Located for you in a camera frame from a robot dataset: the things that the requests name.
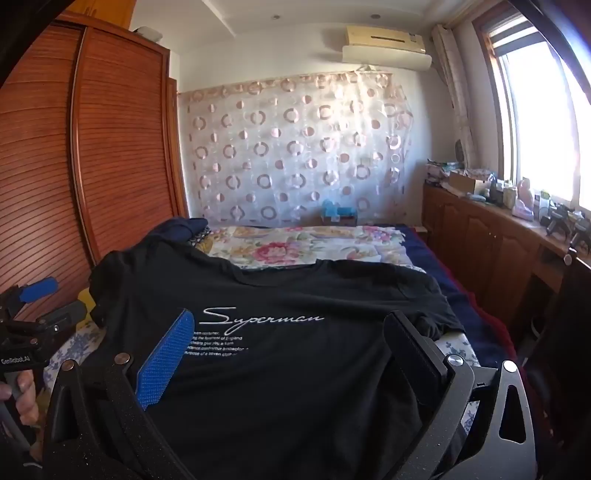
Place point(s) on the black printed t-shirt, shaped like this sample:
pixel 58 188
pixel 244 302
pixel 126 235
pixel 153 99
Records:
pixel 277 369

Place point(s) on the person's left hand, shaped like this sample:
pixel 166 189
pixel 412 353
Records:
pixel 27 397

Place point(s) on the wooden low cabinet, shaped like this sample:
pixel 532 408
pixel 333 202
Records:
pixel 485 240

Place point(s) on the white bundle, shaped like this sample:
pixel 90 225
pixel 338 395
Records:
pixel 147 32

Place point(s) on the wooden framed window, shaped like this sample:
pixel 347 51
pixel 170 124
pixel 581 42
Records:
pixel 540 115

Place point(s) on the yellow cloth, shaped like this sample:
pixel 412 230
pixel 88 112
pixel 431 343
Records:
pixel 85 297

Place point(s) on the navy folded garment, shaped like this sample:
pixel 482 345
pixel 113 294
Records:
pixel 180 228

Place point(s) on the wooden slatted wardrobe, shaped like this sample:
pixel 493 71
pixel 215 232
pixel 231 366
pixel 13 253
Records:
pixel 115 138

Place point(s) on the black gadget on stand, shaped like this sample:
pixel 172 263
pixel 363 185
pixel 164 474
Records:
pixel 558 219
pixel 581 233

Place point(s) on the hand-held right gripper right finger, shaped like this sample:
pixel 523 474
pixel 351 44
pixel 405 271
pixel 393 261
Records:
pixel 415 355

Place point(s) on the beige air conditioner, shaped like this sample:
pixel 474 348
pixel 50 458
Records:
pixel 388 36

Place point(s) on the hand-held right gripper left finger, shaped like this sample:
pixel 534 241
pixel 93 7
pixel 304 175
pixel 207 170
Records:
pixel 166 360

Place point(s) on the blue floral white sheet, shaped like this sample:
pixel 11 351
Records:
pixel 69 346

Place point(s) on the blue plastic bag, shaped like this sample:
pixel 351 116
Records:
pixel 330 208

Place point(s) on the pink figurine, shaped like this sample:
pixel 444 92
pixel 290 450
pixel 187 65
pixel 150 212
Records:
pixel 522 201

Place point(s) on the cardboard box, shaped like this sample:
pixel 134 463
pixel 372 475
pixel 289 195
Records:
pixel 466 182

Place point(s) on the white jar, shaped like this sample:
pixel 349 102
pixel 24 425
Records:
pixel 509 196

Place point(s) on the white patterned window curtain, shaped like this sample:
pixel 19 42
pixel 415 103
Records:
pixel 455 83

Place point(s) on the pile of packets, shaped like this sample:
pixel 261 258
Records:
pixel 443 170

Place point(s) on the pink floral bedsheet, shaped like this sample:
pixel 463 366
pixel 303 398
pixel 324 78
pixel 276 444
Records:
pixel 286 244

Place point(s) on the sheer circle-patterned curtain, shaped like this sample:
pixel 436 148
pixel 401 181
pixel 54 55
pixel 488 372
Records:
pixel 277 152

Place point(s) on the white air deflector panel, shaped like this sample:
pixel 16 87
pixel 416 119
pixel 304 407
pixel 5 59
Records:
pixel 388 57

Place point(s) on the navy blanket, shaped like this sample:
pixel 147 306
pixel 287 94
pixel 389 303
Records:
pixel 461 295

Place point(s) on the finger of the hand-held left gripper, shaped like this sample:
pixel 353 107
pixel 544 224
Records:
pixel 39 288
pixel 67 314

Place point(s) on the black chair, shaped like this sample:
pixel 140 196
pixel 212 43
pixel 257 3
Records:
pixel 563 346

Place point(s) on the circle-patterned folded garment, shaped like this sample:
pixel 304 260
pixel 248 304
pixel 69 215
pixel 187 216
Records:
pixel 203 237

